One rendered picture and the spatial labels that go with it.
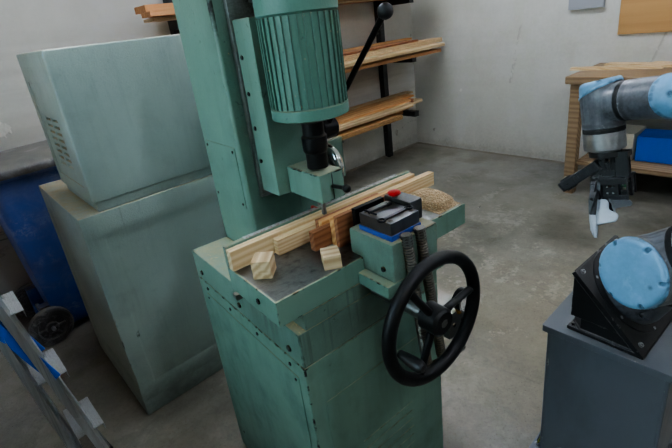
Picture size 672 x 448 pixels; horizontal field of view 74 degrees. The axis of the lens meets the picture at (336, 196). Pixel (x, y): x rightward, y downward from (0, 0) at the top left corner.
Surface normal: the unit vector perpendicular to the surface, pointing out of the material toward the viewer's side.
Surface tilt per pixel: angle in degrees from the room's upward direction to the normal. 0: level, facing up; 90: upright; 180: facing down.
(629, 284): 79
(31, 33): 90
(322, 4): 90
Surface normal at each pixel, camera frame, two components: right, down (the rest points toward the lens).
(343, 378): 0.62, 0.22
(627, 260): -0.93, 0.06
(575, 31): -0.73, 0.32
